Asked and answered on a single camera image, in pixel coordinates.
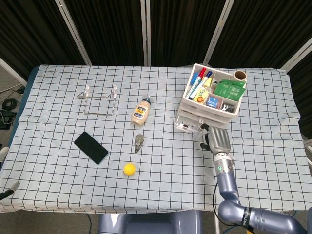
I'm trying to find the black cable coil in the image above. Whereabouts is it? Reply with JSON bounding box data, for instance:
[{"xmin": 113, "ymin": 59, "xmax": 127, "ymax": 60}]
[{"xmin": 1, "ymin": 97, "xmax": 20, "ymax": 111}]

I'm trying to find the beige mayonnaise squeeze bottle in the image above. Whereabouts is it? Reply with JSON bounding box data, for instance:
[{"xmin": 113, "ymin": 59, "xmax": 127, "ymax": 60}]
[{"xmin": 130, "ymin": 95, "xmax": 153, "ymax": 128}]

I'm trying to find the white desk organizer with drawers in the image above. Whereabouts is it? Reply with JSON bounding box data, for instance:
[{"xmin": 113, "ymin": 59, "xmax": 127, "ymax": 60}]
[{"xmin": 174, "ymin": 63, "xmax": 248, "ymax": 134}]

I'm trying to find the green tea packet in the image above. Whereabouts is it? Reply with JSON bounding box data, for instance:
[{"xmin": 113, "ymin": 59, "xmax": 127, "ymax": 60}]
[
  {"xmin": 214, "ymin": 82, "xmax": 246, "ymax": 101},
  {"xmin": 220, "ymin": 78, "xmax": 247, "ymax": 88}
]

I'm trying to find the black power adapter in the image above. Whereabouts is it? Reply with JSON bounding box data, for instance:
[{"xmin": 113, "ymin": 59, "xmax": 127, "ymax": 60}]
[{"xmin": 0, "ymin": 109, "xmax": 18, "ymax": 130}]

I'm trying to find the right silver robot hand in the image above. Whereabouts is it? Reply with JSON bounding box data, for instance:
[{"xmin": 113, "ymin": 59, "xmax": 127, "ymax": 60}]
[{"xmin": 199, "ymin": 123, "xmax": 232, "ymax": 155}]

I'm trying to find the black binder clip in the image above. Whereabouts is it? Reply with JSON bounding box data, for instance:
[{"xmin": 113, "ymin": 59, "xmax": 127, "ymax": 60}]
[{"xmin": 220, "ymin": 103, "xmax": 235, "ymax": 114}]

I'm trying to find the black smartphone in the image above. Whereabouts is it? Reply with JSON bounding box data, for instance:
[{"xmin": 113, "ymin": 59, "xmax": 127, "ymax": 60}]
[{"xmin": 74, "ymin": 131, "xmax": 109, "ymax": 165}]

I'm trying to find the grey-blue robot torso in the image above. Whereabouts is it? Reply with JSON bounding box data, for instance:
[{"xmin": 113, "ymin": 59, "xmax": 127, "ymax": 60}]
[{"xmin": 97, "ymin": 210, "xmax": 203, "ymax": 234}]

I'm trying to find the yellow foam ball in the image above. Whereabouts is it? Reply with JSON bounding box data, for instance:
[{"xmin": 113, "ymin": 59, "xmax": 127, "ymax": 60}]
[{"xmin": 123, "ymin": 162, "xmax": 137, "ymax": 176}]

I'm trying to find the blue plastic packet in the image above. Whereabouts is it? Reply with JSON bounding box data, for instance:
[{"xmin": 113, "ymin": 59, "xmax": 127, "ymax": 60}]
[{"xmin": 206, "ymin": 95, "xmax": 220, "ymax": 108}]

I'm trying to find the metal wire phone stand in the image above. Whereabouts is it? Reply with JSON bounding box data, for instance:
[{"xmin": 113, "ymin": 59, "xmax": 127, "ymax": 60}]
[{"xmin": 77, "ymin": 84, "xmax": 118, "ymax": 116}]

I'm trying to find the blue checked tablecloth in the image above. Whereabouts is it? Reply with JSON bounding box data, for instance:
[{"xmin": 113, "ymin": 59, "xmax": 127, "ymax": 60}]
[{"xmin": 0, "ymin": 64, "xmax": 312, "ymax": 214}]

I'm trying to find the red cap whiteboard marker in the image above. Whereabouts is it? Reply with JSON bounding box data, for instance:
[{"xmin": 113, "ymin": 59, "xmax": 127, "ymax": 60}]
[{"xmin": 186, "ymin": 67, "xmax": 208, "ymax": 97}]

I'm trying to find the yellow snack packet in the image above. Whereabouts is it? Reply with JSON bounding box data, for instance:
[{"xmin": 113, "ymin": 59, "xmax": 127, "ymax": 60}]
[{"xmin": 195, "ymin": 88, "xmax": 211, "ymax": 104}]

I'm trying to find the black folding screen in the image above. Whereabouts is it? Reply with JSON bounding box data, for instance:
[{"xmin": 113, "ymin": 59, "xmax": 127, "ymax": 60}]
[{"xmin": 0, "ymin": 0, "xmax": 312, "ymax": 137}]

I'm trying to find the brown cardboard tube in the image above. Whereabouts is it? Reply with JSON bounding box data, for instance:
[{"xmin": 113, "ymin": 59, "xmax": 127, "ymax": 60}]
[{"xmin": 234, "ymin": 70, "xmax": 248, "ymax": 82}]

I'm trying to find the blue cap whiteboard marker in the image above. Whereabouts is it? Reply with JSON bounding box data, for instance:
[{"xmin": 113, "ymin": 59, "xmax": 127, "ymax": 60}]
[{"xmin": 189, "ymin": 71, "xmax": 213, "ymax": 100}]

